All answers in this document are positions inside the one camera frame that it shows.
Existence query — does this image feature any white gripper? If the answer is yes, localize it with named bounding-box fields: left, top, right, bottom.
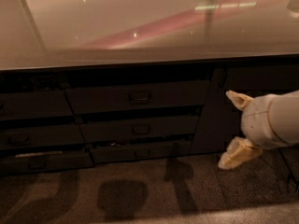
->
left=218, top=91, right=282, bottom=170

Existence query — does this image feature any black cable on floor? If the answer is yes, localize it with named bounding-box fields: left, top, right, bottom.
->
left=277, top=147, right=299, bottom=194

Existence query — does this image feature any dark drawer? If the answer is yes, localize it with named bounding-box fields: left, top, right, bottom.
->
left=91, top=140, right=192, bottom=164
left=65, top=80, right=209, bottom=114
left=0, top=150, right=93, bottom=175
left=0, top=91, right=72, bottom=121
left=0, top=125, right=84, bottom=150
left=80, top=116, right=198, bottom=143

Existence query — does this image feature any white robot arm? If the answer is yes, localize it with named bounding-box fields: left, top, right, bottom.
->
left=218, top=91, right=299, bottom=170

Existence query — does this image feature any dark cabinet door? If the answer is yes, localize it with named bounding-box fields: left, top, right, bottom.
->
left=191, top=65, right=299, bottom=154

